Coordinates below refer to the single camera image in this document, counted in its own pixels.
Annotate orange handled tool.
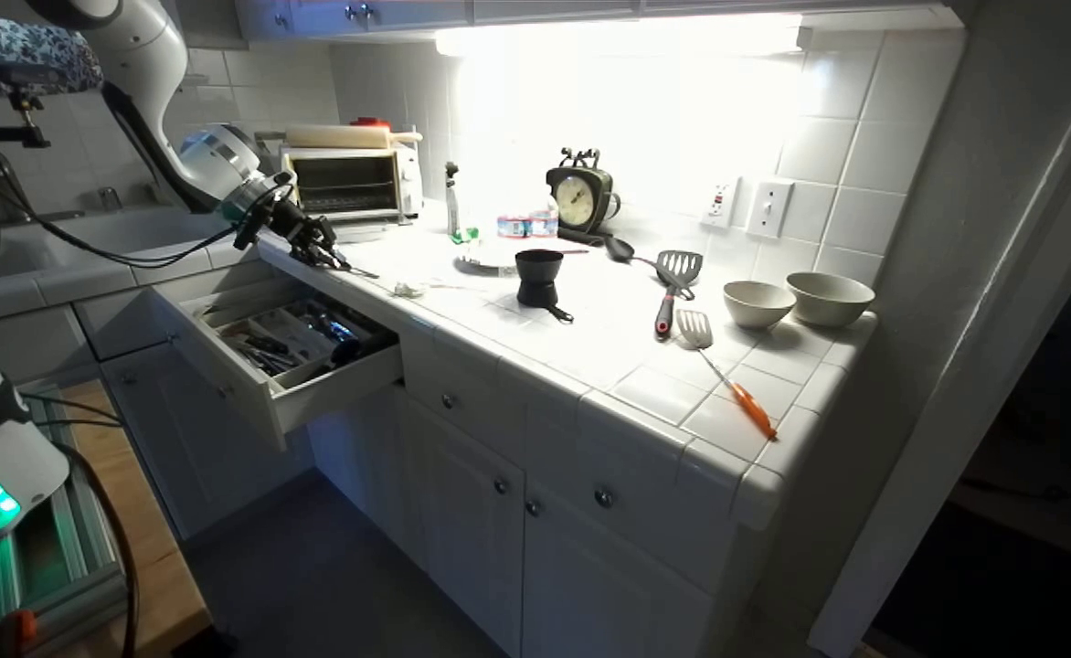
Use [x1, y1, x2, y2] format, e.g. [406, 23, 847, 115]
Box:
[698, 350, 784, 444]

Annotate wooden base board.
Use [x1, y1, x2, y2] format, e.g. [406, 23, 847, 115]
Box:
[62, 376, 216, 658]

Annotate under cabinet light strip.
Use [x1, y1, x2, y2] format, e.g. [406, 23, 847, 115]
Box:
[433, 9, 810, 63]

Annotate white wall outlet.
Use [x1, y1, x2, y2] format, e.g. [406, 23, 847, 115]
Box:
[698, 175, 746, 235]

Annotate slotted spatula red handle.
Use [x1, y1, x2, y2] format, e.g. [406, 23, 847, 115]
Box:
[651, 243, 711, 342]

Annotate small black pot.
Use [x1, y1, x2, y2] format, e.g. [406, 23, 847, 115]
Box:
[512, 243, 579, 324]

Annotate white kitchen drawer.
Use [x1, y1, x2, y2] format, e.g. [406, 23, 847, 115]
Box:
[154, 268, 406, 450]

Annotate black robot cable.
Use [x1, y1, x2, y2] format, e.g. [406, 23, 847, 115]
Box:
[0, 84, 244, 277]

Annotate floral patterned curtain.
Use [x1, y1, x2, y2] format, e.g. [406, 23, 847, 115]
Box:
[0, 9, 107, 99]

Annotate black floor cable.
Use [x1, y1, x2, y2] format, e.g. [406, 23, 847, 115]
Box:
[16, 383, 142, 658]

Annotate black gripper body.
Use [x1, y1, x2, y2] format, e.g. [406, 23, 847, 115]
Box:
[261, 197, 326, 259]

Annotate white ceramic bowl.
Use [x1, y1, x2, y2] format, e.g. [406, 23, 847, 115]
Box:
[784, 268, 882, 328]
[721, 277, 802, 332]

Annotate green lit robot stand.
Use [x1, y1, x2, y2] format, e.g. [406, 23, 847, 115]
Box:
[0, 466, 129, 642]

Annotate black plastic ladle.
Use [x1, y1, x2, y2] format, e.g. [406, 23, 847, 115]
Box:
[555, 221, 641, 268]

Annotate slim white bottle dark cap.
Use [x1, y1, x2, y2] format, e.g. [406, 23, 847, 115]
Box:
[438, 155, 466, 243]

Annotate clear water bottle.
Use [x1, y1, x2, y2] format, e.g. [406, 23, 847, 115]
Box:
[493, 213, 537, 243]

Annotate white wall cabinets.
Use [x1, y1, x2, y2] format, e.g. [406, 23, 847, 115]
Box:
[233, 0, 964, 40]

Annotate white wooden cutlery organizer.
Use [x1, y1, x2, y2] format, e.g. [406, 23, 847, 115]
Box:
[199, 289, 398, 386]

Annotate white toaster oven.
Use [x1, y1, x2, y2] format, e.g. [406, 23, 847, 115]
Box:
[267, 120, 427, 231]

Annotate white wall switch plate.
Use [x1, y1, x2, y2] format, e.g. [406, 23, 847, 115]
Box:
[746, 175, 802, 243]

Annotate white silicone spatula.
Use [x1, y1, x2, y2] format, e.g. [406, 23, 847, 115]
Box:
[674, 302, 718, 353]

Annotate white corner base cabinet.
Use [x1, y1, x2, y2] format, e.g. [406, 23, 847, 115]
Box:
[0, 213, 317, 544]

